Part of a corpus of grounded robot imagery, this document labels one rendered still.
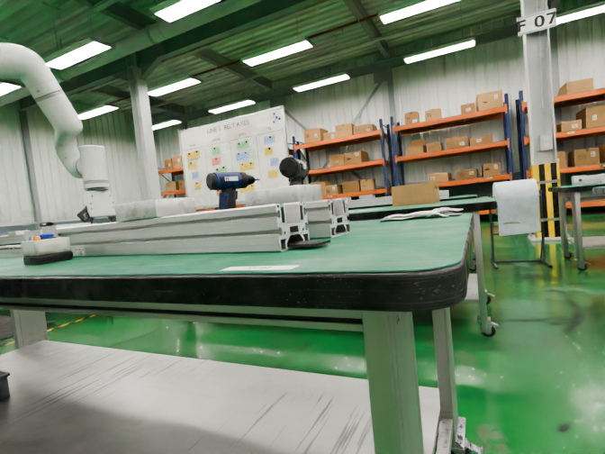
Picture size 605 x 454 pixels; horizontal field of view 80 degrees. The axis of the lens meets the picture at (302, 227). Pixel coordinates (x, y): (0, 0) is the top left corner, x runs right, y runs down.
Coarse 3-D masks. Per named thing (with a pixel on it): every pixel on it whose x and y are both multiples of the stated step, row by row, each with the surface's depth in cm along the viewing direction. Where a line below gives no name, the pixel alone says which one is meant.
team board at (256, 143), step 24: (240, 120) 413; (264, 120) 400; (192, 144) 447; (216, 144) 431; (240, 144) 416; (264, 144) 403; (192, 168) 450; (216, 168) 434; (240, 168) 419; (264, 168) 406; (192, 192) 454; (216, 192) 438; (240, 192) 422
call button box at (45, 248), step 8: (40, 240) 89; (48, 240) 90; (56, 240) 91; (64, 240) 93; (24, 248) 90; (32, 248) 88; (40, 248) 88; (48, 248) 90; (56, 248) 91; (64, 248) 93; (24, 256) 91; (32, 256) 89; (40, 256) 88; (48, 256) 90; (56, 256) 91; (64, 256) 93; (72, 256) 97; (24, 264) 92; (32, 264) 89; (40, 264) 88
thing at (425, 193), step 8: (416, 184) 261; (424, 184) 258; (432, 184) 255; (392, 192) 270; (400, 192) 267; (408, 192) 264; (416, 192) 261; (424, 192) 258; (432, 192) 255; (400, 200) 268; (408, 200) 264; (416, 200) 261; (424, 200) 259; (432, 200) 256
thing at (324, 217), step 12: (312, 204) 81; (324, 204) 79; (336, 204) 86; (312, 216) 81; (324, 216) 79; (336, 216) 82; (312, 228) 81; (324, 228) 80; (336, 228) 87; (348, 228) 87
